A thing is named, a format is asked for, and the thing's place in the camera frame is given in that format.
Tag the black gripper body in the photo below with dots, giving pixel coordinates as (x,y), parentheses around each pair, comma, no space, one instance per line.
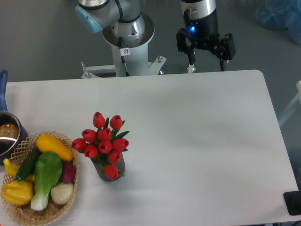
(201,31)

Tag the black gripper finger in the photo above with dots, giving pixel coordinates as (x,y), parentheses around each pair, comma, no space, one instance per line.
(225,50)
(182,45)

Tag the red tulip bouquet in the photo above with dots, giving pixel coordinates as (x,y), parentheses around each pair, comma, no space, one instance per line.
(105,139)

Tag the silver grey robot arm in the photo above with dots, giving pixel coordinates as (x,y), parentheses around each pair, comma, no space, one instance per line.
(128,30)

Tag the dark grey ribbed vase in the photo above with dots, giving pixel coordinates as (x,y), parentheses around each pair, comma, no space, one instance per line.
(109,167)

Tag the blue plastic bag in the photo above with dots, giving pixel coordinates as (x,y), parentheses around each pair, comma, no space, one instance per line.
(281,15)

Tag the black device at table edge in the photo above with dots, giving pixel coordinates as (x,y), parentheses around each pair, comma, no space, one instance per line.
(293,202)

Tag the yellow squash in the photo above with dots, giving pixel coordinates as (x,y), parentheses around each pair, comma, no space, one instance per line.
(49,143)

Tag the purple red onion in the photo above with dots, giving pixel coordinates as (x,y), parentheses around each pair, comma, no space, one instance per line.
(68,172)

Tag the green bok choy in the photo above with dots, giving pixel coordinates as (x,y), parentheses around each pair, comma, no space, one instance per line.
(48,170)

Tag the white garlic bulb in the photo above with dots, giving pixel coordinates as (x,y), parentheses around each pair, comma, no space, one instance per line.
(61,193)

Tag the dark green cucumber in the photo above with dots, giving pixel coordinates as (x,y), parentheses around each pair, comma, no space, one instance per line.
(28,165)

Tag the woven wicker basket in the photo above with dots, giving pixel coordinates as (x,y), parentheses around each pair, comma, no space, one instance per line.
(24,215)

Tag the small yellow gourd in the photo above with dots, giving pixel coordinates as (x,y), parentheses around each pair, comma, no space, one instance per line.
(12,169)

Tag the yellow bell pepper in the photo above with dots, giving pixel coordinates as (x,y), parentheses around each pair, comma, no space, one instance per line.
(18,193)

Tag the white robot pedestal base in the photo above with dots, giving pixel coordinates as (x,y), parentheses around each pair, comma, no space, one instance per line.
(127,62)

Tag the white frame at right edge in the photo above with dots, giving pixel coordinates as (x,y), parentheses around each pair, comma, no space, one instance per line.
(291,107)

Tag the blue handled saucepan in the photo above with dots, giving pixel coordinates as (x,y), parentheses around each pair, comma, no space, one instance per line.
(12,133)

